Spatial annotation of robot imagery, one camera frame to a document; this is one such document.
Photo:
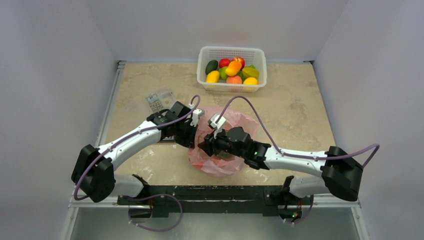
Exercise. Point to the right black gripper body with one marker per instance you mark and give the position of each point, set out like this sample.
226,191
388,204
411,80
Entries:
214,142

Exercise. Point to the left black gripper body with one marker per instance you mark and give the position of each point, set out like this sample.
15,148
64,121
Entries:
184,133

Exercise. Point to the pink printed plastic bag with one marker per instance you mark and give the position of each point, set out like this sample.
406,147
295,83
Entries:
210,164

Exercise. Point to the fake peach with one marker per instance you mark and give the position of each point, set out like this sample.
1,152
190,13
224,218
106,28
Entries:
234,80

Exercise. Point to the yellow orange fake fruit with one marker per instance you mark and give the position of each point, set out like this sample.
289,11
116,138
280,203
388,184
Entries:
251,81

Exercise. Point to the green yellow fake starfruit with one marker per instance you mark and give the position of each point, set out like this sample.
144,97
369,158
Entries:
250,72

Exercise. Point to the orange fake mango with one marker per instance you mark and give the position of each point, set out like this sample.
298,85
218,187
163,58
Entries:
233,68

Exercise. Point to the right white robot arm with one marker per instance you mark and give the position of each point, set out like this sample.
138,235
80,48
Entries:
332,171

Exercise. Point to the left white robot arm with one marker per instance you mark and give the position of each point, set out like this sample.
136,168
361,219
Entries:
94,172

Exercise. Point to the dark green fake avocado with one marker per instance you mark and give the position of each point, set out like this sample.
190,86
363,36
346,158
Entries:
211,66

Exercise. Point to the small red fake fruit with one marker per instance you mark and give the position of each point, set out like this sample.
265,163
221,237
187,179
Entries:
224,62

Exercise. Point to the red fake apple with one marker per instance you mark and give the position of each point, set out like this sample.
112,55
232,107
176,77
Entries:
240,60

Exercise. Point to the clear plastic screw box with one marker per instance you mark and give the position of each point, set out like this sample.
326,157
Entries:
160,99

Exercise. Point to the white perforated plastic basket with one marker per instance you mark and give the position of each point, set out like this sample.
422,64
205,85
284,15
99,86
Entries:
253,57

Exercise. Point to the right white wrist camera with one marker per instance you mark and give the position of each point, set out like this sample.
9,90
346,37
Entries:
216,123

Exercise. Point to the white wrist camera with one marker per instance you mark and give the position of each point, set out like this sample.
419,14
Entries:
195,116
216,123

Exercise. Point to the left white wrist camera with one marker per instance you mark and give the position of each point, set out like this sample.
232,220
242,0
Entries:
195,116

